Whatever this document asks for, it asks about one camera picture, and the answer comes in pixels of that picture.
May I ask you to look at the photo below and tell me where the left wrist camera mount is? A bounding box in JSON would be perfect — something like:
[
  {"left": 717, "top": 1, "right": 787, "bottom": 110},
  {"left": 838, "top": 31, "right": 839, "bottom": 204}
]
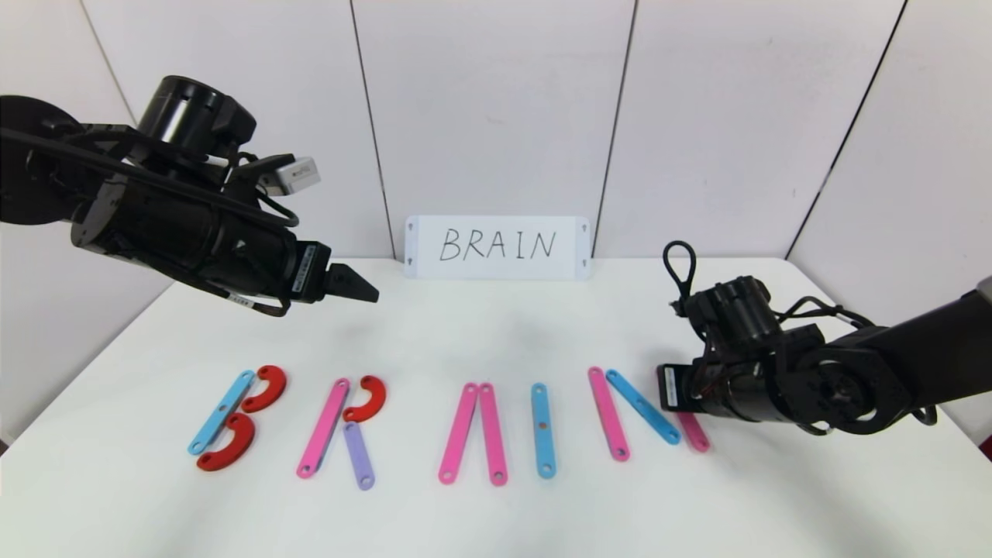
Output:
[{"left": 256, "top": 155, "right": 322, "bottom": 199}]

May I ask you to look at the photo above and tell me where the blue bar with orange underside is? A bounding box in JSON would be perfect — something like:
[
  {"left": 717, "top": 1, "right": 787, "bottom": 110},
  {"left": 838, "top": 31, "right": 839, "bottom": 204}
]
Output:
[{"left": 531, "top": 383, "right": 557, "bottom": 480}]

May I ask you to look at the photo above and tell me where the small red C piece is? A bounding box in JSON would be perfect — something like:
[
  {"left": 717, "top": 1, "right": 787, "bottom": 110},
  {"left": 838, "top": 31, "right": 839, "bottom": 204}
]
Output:
[{"left": 342, "top": 375, "right": 388, "bottom": 424}]

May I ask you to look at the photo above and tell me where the black right arm cable loop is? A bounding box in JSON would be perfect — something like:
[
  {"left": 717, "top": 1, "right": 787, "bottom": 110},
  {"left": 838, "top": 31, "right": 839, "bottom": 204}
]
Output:
[{"left": 663, "top": 240, "right": 698, "bottom": 308}]

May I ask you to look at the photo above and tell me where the long light blue bar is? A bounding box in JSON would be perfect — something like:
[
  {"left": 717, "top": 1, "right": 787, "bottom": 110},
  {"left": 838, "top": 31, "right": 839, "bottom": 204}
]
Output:
[{"left": 187, "top": 370, "right": 257, "bottom": 456}]

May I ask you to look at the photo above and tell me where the long pink bar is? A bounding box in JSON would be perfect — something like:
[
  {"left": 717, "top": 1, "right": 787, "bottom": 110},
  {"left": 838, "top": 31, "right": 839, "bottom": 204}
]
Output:
[
  {"left": 478, "top": 382, "right": 509, "bottom": 487},
  {"left": 438, "top": 382, "right": 479, "bottom": 486},
  {"left": 296, "top": 377, "right": 351, "bottom": 480}
]

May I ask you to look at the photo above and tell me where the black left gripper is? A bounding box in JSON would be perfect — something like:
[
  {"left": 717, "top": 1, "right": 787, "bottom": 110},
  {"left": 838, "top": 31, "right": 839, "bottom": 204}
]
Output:
[{"left": 205, "top": 204, "right": 380, "bottom": 311}]

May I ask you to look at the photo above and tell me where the large red C piece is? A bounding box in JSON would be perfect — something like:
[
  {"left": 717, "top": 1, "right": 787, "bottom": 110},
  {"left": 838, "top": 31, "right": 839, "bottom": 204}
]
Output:
[
  {"left": 240, "top": 364, "right": 288, "bottom": 413},
  {"left": 195, "top": 412, "right": 257, "bottom": 473}
]

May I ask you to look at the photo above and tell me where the short purple bar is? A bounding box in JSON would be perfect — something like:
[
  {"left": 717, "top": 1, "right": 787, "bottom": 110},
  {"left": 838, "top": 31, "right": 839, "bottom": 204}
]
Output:
[{"left": 343, "top": 421, "right": 377, "bottom": 491}]

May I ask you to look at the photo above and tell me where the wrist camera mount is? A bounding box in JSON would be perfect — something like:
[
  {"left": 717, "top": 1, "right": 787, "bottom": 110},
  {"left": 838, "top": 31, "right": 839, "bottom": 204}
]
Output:
[
  {"left": 670, "top": 297, "right": 710, "bottom": 342},
  {"left": 256, "top": 155, "right": 322, "bottom": 199}
]

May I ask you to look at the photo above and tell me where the dark pink bar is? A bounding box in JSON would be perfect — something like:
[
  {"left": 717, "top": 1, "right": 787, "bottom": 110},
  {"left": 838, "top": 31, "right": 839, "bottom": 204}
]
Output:
[{"left": 677, "top": 411, "right": 711, "bottom": 454}]

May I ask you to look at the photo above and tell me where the short blue bar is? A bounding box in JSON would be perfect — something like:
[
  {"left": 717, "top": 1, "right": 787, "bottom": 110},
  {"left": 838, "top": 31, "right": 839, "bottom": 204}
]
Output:
[{"left": 605, "top": 369, "right": 682, "bottom": 446}]

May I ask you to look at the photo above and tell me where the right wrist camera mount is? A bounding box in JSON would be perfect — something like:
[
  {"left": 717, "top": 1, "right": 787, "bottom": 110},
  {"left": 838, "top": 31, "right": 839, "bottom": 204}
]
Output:
[{"left": 670, "top": 297, "right": 710, "bottom": 342}]

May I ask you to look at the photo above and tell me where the white BRAIN sign card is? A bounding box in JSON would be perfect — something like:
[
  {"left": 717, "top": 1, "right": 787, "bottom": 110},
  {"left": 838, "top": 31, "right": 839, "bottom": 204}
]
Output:
[{"left": 405, "top": 215, "right": 591, "bottom": 280}]

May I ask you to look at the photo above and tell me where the short pink bar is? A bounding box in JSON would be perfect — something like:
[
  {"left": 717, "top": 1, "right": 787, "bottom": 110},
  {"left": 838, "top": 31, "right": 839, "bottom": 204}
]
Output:
[{"left": 587, "top": 367, "right": 630, "bottom": 463}]

